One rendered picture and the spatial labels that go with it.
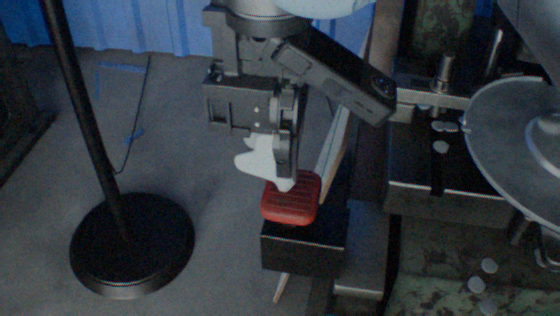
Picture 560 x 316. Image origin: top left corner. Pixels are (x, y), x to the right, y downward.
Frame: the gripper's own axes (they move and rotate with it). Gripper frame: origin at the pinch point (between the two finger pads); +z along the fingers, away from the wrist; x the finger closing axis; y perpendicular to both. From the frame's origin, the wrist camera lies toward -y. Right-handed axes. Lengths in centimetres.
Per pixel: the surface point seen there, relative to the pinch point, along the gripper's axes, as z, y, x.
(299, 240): 6.2, -1.5, 2.9
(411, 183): 6.2, -13.6, -8.2
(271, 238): 6.4, 1.6, 3.1
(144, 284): 74, 43, -22
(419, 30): 1.7, -14.5, -39.9
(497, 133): -1.5, -22.8, -10.9
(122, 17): 57, 101, -135
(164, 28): 62, 80, -135
